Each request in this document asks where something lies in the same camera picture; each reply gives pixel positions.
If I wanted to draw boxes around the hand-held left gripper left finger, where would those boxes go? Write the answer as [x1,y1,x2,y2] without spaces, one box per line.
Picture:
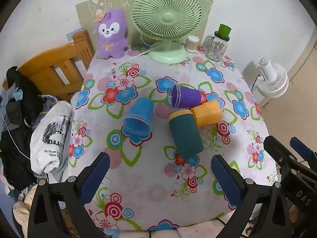
[27,152,111,238]

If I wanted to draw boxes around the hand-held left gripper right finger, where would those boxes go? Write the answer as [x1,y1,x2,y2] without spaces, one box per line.
[210,154,293,238]

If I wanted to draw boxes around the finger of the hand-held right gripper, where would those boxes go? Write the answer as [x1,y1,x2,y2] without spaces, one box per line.
[290,136,317,164]
[263,135,306,179]

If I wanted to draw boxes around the teal plastic cup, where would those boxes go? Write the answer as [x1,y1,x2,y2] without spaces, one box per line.
[168,109,204,157]

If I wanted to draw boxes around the orange plastic cup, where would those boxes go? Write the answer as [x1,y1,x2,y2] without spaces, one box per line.
[190,99,223,126]

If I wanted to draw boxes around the blue plastic cup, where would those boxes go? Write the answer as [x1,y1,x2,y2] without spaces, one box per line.
[122,97,155,135]

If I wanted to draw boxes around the purple plastic cup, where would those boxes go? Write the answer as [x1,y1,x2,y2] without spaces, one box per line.
[168,82,206,109]

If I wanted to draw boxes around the floral tablecloth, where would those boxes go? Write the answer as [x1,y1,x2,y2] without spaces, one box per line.
[67,43,278,231]

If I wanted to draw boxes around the white printed t-shirt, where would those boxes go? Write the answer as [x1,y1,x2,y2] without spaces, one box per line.
[30,101,73,176]

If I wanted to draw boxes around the white floor fan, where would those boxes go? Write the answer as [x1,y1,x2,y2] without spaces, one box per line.
[256,57,289,98]

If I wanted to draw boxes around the black clothes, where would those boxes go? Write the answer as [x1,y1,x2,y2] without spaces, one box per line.
[0,66,45,186]

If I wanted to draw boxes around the wooden chair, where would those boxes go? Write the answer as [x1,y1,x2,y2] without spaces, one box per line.
[2,29,95,102]

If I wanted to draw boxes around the glass mug with green lid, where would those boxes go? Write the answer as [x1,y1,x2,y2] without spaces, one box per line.
[203,24,232,62]

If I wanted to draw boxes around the purple plush toy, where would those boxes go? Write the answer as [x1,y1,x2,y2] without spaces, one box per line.
[95,8,129,59]

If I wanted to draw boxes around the cotton swab container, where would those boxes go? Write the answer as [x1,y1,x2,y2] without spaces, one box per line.
[185,35,201,53]

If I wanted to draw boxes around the green desk fan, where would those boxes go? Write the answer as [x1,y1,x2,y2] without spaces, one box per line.
[130,0,203,64]

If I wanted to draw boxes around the black power cable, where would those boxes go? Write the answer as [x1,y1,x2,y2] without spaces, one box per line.
[250,72,263,92]

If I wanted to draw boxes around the thin white cable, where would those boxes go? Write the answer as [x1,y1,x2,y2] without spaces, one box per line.
[0,111,31,160]

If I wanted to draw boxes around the white fan cable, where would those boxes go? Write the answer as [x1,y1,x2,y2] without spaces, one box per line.
[119,45,164,65]

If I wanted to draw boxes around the beige printed wall cloth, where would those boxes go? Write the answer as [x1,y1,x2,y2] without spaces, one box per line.
[75,0,213,48]

